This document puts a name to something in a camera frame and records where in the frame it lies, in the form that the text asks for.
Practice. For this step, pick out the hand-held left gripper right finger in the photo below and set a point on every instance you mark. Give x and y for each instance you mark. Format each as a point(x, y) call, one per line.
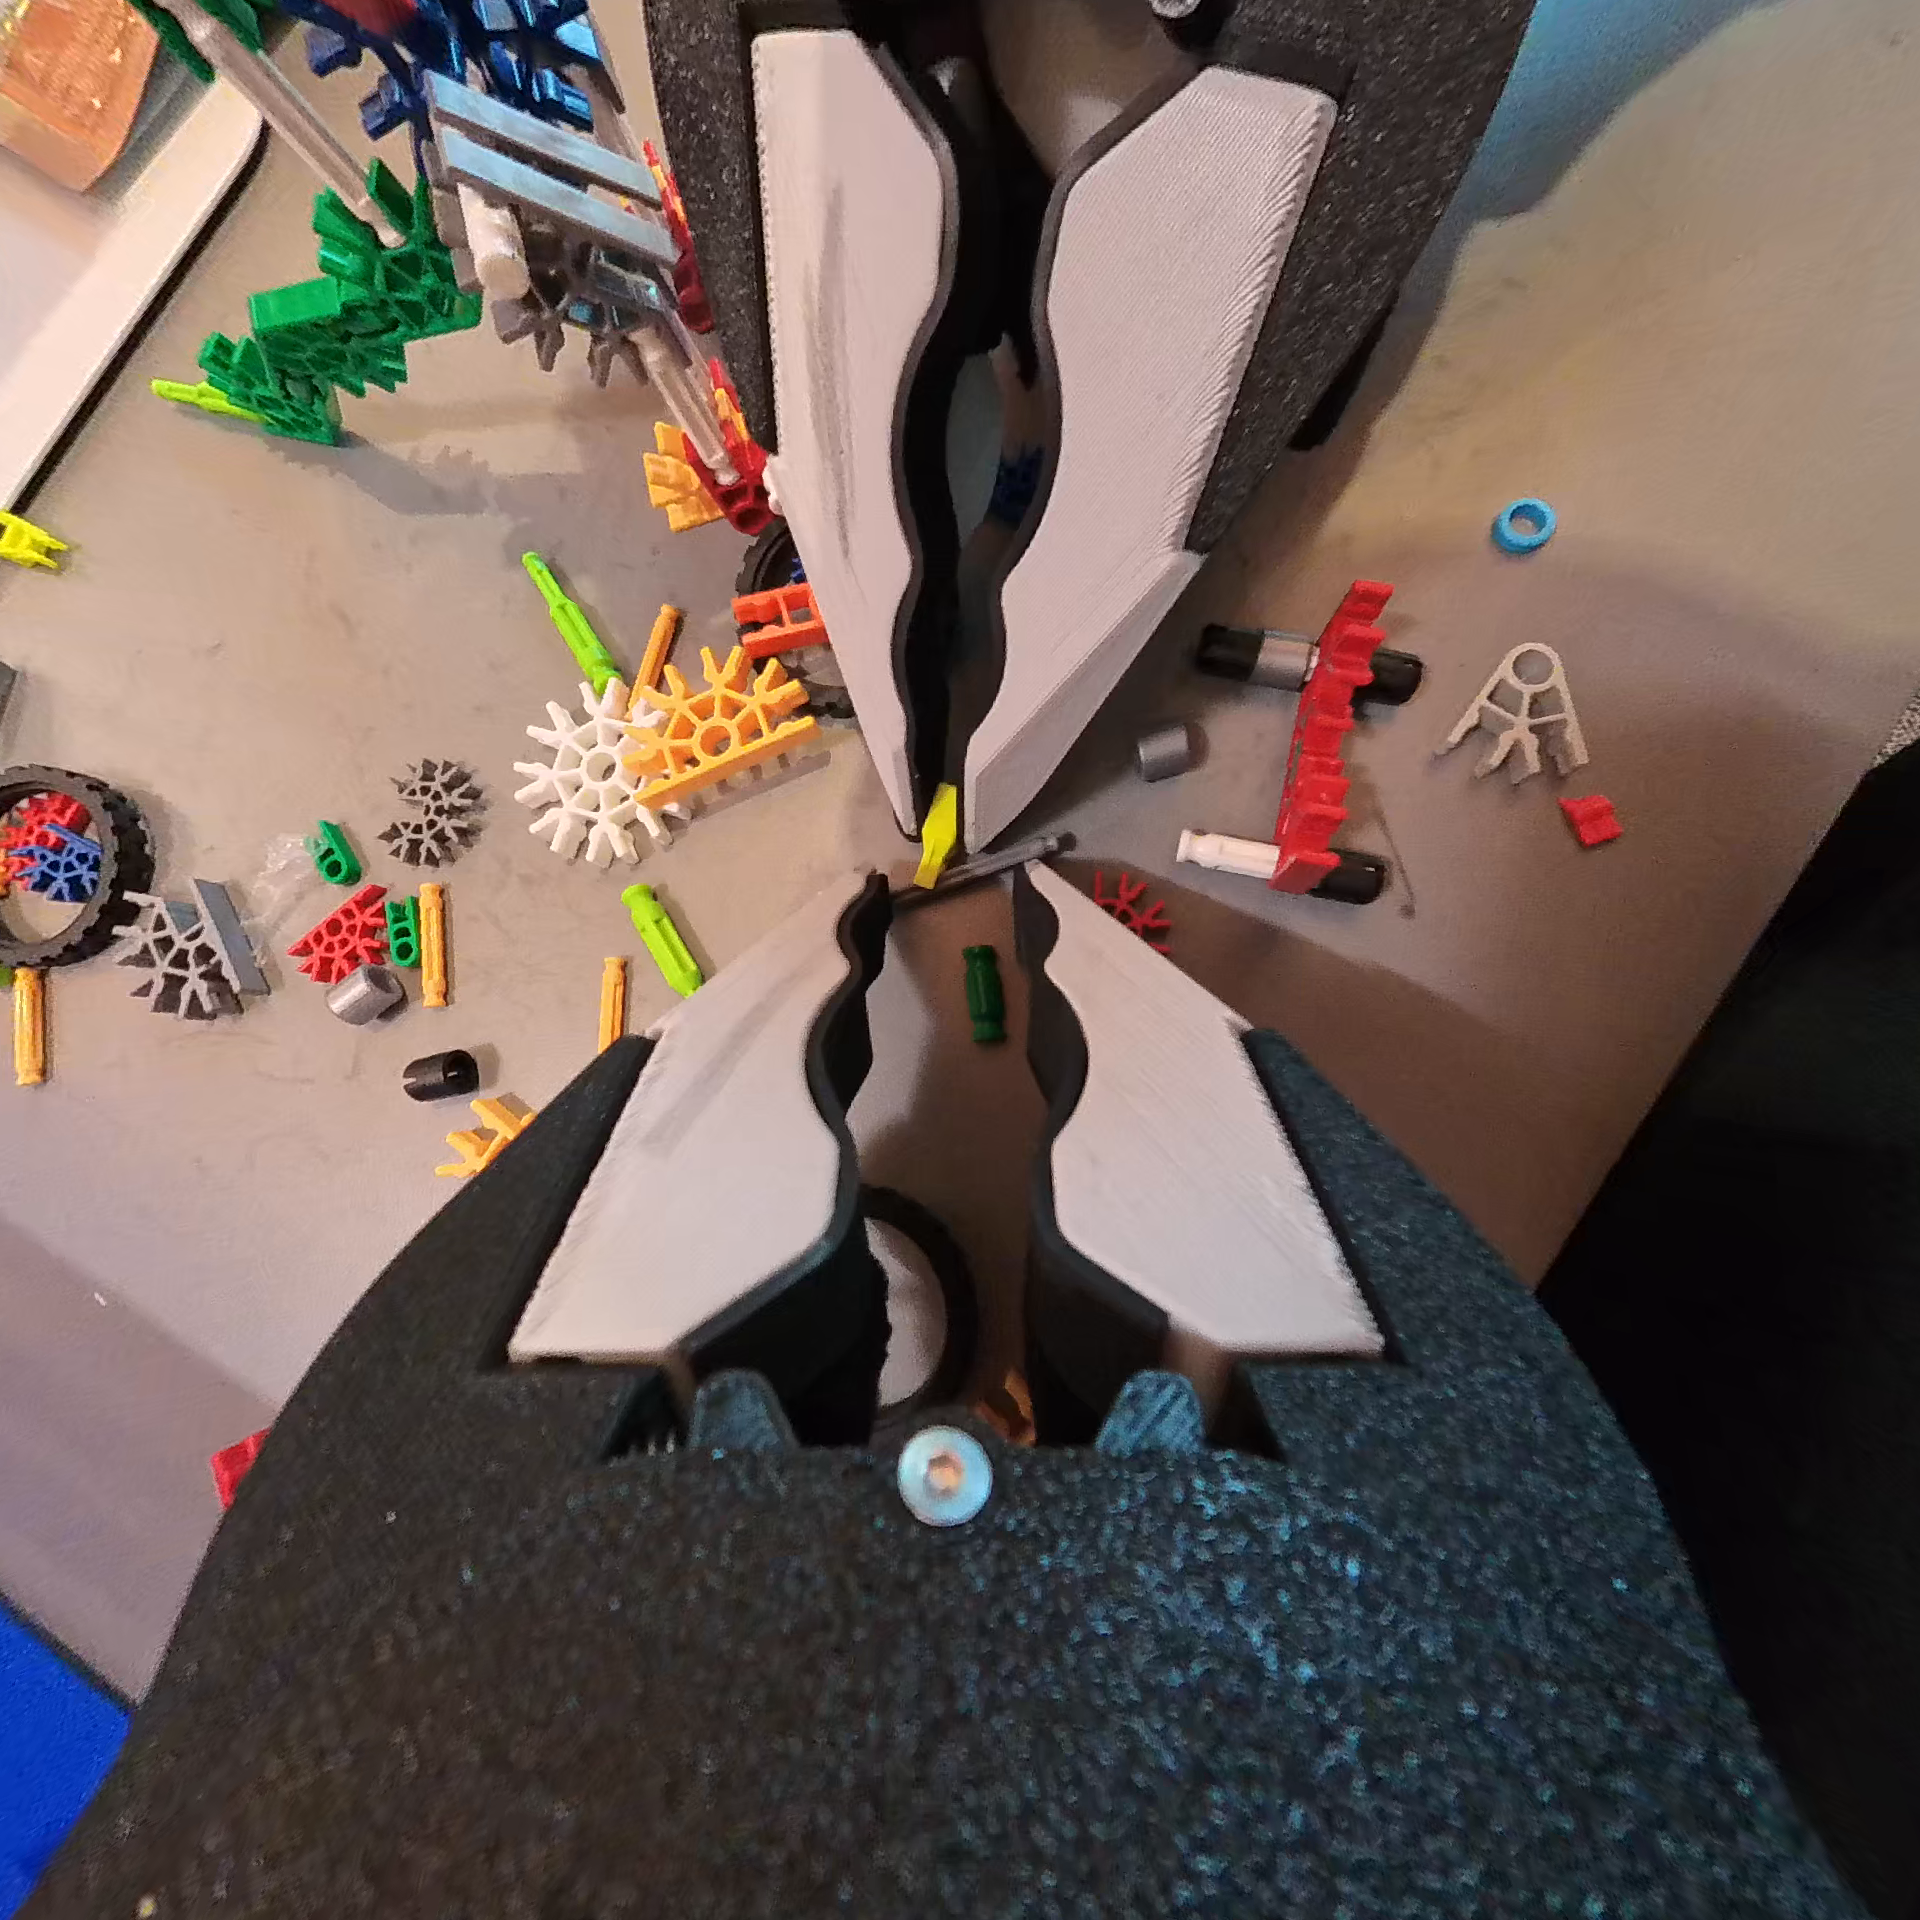
point(1200, 1184)

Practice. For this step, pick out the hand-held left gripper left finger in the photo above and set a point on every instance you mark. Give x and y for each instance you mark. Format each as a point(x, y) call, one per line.
point(704, 1184)

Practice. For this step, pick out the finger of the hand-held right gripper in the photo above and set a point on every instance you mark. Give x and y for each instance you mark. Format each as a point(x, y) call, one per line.
point(1154, 374)
point(841, 301)

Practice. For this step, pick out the lime green rod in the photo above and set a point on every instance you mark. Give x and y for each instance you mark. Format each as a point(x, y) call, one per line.
point(662, 943)
point(571, 619)

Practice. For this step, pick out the short dark green rod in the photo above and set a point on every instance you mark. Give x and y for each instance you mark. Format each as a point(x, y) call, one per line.
point(983, 993)

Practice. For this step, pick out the thin dark grey rod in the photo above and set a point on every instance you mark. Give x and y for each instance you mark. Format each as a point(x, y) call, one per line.
point(1034, 850)

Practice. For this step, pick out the yellow clip connector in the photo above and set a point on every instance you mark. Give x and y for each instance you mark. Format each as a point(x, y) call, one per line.
point(936, 840)

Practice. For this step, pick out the short yellow rod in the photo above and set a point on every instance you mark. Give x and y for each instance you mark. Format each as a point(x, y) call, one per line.
point(30, 1028)
point(657, 645)
point(611, 1002)
point(433, 944)

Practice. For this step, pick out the black rubber tyre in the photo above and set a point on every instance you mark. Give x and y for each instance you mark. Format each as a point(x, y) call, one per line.
point(772, 563)
point(960, 1269)
point(133, 840)

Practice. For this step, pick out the small red snowflake connector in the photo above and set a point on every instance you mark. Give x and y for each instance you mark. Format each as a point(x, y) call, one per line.
point(1133, 909)

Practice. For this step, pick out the black cylinder spacer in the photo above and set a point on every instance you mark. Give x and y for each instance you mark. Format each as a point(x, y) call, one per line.
point(441, 1073)

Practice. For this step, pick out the orange connector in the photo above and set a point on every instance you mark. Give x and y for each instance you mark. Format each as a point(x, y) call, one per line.
point(777, 619)

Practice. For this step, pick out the white rod with black cap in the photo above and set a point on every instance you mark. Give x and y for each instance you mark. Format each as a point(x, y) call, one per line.
point(1222, 850)

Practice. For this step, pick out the grey cylinder spacer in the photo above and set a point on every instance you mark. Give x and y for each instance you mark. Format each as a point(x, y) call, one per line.
point(1171, 750)
point(364, 995)

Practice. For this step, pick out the red connector rack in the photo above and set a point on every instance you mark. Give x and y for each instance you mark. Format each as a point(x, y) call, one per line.
point(1320, 734)

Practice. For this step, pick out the small green connector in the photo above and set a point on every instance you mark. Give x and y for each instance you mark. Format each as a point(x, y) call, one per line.
point(400, 930)

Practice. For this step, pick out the multicoloured construction toy model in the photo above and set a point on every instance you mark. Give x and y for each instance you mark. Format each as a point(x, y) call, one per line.
point(450, 194)

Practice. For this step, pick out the white snowflake connector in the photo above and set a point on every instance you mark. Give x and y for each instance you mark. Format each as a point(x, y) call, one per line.
point(592, 772)

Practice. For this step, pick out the large yellow fan connector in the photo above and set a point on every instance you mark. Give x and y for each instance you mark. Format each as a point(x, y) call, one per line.
point(721, 729)

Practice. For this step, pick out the dark grey snowflake connector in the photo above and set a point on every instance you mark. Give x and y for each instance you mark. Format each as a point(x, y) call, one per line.
point(433, 810)

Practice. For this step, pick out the green clip connector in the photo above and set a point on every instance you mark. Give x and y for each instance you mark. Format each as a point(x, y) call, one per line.
point(332, 852)

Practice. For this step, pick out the beige triangular connector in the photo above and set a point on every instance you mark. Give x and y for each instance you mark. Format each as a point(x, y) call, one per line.
point(1514, 729)

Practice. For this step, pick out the clear plastic wrapper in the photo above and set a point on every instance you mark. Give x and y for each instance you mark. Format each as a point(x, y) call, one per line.
point(279, 867)

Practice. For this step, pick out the small red clip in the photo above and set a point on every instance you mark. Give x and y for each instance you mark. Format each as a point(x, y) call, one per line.
point(1590, 819)

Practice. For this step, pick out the red fan connector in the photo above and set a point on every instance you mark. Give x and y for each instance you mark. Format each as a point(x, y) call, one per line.
point(233, 1466)

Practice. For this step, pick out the grey connector with flat strip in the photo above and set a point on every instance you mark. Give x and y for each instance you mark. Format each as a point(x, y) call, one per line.
point(189, 944)

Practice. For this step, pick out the person's dark clothing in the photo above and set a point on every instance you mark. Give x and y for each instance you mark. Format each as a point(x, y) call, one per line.
point(1771, 1350)

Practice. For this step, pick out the blue snowflake connector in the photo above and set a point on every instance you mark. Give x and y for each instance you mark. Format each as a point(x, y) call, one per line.
point(68, 873)

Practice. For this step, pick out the brown wooden block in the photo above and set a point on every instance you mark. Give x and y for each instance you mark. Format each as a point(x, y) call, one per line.
point(75, 90)

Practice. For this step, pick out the lime clip connector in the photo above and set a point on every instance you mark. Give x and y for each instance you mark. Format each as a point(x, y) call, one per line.
point(30, 540)

